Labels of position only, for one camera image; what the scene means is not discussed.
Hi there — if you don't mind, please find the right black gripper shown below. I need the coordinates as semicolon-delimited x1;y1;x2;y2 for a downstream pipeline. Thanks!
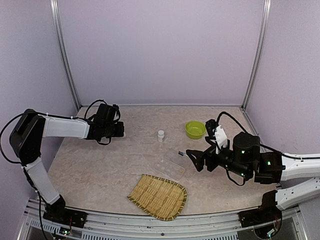
186;136;252;179

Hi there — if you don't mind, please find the clear plastic pill organizer box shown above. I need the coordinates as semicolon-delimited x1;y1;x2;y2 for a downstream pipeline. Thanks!
154;148;192;181

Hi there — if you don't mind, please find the white capped pill bottle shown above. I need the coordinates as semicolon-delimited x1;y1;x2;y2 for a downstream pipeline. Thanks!
157;130;165;143

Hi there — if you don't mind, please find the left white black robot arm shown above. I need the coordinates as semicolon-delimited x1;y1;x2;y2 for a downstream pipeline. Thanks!
0;99;125;223

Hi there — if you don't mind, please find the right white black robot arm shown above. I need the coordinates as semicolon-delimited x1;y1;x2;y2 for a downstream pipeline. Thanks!
186;132;320;227

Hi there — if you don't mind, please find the green plastic bowl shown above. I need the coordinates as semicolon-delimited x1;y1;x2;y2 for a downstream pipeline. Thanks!
184;121;206;140

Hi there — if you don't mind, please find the woven bamboo tray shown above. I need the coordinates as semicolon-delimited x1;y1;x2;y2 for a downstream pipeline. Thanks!
127;174;188;222

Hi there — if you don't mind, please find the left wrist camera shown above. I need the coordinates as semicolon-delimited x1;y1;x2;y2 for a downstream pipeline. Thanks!
94;103;121;125

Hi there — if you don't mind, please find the right aluminium frame post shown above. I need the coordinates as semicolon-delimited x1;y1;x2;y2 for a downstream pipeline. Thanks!
241;0;272;112

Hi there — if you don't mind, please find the aluminium frame post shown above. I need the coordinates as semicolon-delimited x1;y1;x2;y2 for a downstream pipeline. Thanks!
241;0;272;112
50;0;82;111

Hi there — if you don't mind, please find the left aluminium frame post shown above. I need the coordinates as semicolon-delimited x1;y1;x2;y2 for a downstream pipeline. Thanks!
50;0;82;111

